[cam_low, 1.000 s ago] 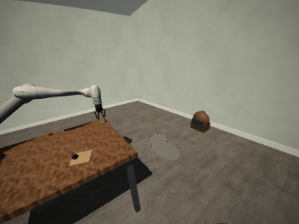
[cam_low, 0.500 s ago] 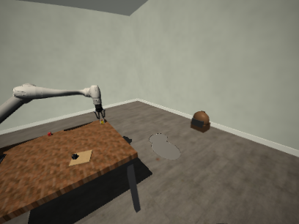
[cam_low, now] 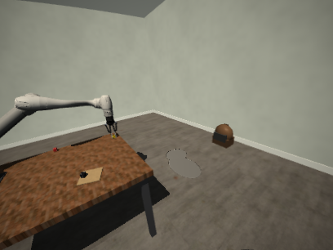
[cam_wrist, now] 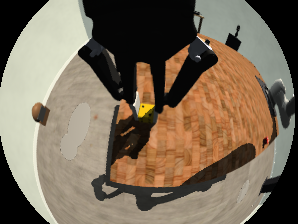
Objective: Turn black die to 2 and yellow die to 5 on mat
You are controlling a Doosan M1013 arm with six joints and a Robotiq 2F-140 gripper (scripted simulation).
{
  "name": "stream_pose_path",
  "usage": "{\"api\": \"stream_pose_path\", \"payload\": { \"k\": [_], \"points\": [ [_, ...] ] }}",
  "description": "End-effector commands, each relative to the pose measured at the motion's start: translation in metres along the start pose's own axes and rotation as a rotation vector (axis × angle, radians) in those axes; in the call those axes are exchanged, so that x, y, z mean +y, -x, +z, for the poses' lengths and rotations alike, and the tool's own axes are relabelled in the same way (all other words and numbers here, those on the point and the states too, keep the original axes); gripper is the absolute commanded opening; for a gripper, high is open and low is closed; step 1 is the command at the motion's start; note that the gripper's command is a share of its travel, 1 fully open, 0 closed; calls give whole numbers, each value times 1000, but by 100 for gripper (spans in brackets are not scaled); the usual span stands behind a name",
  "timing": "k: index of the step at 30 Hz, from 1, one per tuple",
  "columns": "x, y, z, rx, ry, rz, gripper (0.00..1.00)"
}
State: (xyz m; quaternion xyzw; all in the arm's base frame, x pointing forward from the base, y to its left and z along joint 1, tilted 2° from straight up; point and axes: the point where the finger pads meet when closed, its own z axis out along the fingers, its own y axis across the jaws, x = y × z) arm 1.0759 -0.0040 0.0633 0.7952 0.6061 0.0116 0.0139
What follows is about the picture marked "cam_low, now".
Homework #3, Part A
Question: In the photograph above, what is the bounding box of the black die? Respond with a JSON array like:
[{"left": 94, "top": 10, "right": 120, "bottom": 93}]
[{"left": 80, "top": 172, "right": 87, "bottom": 178}]

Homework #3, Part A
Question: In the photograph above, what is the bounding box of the tan square mat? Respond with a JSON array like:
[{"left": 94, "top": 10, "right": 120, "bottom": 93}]
[{"left": 77, "top": 167, "right": 103, "bottom": 185}]

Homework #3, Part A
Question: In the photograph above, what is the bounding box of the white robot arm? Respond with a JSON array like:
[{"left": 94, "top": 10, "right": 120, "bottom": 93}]
[{"left": 0, "top": 93, "right": 113, "bottom": 138}]

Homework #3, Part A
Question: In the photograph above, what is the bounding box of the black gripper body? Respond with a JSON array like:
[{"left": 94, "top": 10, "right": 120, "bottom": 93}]
[{"left": 105, "top": 116, "right": 115, "bottom": 126}]

